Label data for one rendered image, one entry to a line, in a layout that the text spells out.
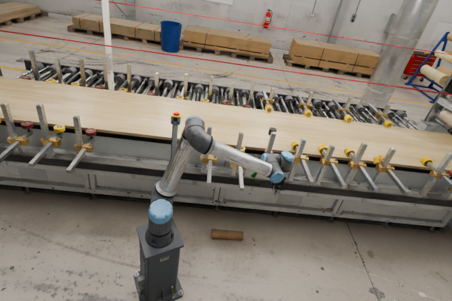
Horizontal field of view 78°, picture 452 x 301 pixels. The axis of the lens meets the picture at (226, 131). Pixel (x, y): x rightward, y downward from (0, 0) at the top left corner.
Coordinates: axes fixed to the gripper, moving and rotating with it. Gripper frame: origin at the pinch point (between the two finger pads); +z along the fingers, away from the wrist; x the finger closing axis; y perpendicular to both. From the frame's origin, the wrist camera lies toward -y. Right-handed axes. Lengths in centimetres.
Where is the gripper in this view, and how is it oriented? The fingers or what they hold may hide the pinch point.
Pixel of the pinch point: (274, 192)
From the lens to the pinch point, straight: 215.8
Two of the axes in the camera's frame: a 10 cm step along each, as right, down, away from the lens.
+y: 0.1, 5.1, -8.6
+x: 9.9, 1.2, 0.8
